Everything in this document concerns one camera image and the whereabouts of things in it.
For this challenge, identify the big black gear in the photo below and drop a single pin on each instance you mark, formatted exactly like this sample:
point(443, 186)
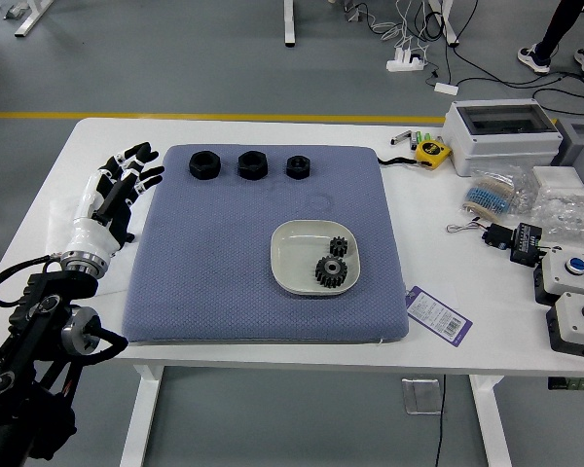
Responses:
point(331, 272)

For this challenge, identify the small white adapter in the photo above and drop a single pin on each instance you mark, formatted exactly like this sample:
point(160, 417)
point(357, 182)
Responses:
point(446, 88)

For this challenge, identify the blue-grey padded mat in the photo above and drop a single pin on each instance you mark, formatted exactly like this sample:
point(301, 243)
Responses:
point(214, 253)

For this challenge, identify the green batteries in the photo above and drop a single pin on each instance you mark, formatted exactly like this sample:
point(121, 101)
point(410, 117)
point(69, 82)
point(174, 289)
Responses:
point(418, 137)

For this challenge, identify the crumpled clear plastic bag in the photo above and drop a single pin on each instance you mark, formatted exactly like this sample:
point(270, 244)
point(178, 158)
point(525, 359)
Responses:
point(569, 216)

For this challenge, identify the small black round nut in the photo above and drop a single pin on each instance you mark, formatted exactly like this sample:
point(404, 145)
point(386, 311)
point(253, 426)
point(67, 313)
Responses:
point(298, 167)

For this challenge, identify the red button box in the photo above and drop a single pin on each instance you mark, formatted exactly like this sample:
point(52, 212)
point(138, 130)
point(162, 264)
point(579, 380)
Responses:
point(574, 326)

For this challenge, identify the small black gear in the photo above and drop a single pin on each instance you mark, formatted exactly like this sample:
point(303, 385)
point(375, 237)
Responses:
point(338, 246)

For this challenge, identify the white power strip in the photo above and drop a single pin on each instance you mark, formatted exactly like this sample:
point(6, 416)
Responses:
point(404, 63)

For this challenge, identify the bag of blue resistors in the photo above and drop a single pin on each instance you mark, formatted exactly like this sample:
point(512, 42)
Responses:
point(491, 194)

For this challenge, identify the black circuit module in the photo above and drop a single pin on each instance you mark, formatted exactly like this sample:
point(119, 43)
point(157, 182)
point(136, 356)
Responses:
point(525, 243)

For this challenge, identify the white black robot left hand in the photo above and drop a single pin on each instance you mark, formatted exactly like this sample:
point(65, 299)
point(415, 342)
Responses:
point(95, 233)

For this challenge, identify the purple paper tag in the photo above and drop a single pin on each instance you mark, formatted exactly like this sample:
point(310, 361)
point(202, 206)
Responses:
point(435, 313)

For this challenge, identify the person with dark sneakers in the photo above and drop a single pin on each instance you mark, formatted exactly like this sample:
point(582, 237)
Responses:
point(535, 58)

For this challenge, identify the white square dish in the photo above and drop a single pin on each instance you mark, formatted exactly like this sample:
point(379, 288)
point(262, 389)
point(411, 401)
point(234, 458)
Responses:
point(294, 253)

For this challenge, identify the clear plastic holder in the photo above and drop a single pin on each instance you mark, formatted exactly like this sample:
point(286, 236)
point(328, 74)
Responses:
point(421, 396)

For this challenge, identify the white background table leg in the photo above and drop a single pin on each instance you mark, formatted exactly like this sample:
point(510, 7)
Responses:
point(289, 24)
point(448, 24)
point(31, 19)

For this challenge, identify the large black hex nut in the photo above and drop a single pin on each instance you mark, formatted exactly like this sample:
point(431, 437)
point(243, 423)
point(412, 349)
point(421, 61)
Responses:
point(253, 164)
point(204, 164)

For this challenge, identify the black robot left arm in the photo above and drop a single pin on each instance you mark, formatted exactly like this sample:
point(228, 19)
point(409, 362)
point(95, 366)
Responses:
point(34, 340)

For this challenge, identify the blue yellow button box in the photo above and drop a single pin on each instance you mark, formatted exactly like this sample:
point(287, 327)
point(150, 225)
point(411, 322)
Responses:
point(564, 279)

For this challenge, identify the small white box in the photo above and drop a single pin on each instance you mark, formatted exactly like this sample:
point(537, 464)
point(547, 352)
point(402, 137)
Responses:
point(559, 177)

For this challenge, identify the grey electrical enclosure box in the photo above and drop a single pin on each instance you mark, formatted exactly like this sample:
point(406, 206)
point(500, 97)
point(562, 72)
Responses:
point(501, 141)

